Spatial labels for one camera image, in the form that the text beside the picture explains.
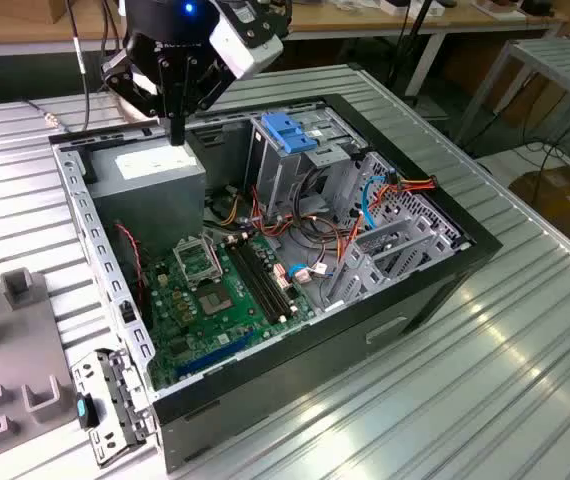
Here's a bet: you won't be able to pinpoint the metal slat rack table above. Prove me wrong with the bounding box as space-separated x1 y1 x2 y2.
452 37 570 146

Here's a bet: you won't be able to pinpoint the orange power wire with plug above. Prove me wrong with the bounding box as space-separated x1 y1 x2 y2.
337 172 440 274

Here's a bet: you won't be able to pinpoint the grey metal disk bay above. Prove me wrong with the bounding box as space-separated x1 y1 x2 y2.
322 214 471 312

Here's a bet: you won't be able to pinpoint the grey parts rack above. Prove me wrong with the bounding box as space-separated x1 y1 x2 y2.
0 267 79 456

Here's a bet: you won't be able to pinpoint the metal socket cover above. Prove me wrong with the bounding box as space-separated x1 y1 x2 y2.
172 234 224 289

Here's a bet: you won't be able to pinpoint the red and black fan wire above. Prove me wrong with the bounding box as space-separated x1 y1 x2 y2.
114 222 146 306

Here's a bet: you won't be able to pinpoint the green motherboard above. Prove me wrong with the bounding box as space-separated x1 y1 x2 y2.
142 232 316 392

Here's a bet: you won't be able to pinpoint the CPU socket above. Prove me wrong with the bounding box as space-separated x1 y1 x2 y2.
195 284 237 318

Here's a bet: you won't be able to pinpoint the orange wire bundle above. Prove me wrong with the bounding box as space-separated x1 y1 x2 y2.
248 184 346 251

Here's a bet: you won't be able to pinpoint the black cable with silver connector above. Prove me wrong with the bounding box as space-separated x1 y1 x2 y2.
20 97 72 135

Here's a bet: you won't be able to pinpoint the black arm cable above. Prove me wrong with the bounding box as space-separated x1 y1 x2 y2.
64 0 91 134

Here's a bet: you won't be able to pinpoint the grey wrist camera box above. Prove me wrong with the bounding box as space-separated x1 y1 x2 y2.
208 0 294 80

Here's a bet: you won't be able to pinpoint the grey optical drive cage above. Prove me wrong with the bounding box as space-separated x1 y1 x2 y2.
243 102 369 224

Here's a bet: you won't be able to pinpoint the blue wire with white plug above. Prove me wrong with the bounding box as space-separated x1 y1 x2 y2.
287 263 335 284

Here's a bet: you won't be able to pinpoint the grey power supply unit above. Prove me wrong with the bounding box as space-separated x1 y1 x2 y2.
84 135 208 256

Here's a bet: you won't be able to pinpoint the small white box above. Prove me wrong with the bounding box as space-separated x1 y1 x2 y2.
382 0 444 17

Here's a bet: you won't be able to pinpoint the black PC case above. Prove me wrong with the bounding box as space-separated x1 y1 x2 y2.
47 92 504 474

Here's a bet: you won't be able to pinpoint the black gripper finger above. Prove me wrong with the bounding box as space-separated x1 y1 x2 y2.
100 47 178 146
177 54 236 146

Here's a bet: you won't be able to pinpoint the black tripod stand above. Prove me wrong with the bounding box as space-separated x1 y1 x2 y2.
387 0 446 109

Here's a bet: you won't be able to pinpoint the wooden desk with white frame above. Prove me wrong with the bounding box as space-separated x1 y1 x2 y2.
0 0 570 96

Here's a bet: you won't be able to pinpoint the yellow and orange wires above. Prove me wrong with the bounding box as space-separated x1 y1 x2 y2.
214 192 246 227

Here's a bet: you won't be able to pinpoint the black RAM slot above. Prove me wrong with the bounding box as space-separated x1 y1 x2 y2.
238 238 291 321
231 239 284 323
224 241 277 325
245 236 298 319

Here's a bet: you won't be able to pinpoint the black wire bundle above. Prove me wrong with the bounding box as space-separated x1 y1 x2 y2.
289 167 344 249

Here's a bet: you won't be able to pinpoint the blue wire with black plug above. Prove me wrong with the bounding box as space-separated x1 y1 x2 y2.
361 172 399 231

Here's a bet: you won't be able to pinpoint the blue expansion slot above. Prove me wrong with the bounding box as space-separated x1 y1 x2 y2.
174 329 259 379

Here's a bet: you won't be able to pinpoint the metal expansion bracket retainer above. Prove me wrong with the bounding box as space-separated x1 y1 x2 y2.
71 349 159 469

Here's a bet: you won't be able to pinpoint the blue plastic drive latch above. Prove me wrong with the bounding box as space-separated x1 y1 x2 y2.
260 112 320 155

